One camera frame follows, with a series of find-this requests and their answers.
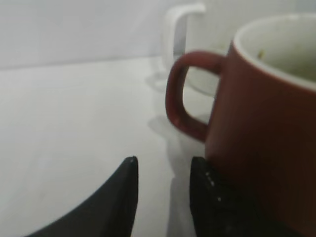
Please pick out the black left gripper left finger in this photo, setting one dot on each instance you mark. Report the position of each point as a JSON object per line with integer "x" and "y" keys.
{"x": 109, "y": 212}

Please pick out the red ceramic mug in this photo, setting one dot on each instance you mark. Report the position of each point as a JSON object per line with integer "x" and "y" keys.
{"x": 262, "y": 128}

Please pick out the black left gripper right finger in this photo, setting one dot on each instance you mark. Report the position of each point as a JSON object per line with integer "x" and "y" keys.
{"x": 219, "y": 210}

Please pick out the white ceramic mug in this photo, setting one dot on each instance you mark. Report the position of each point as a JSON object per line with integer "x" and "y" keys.
{"x": 194, "y": 26}

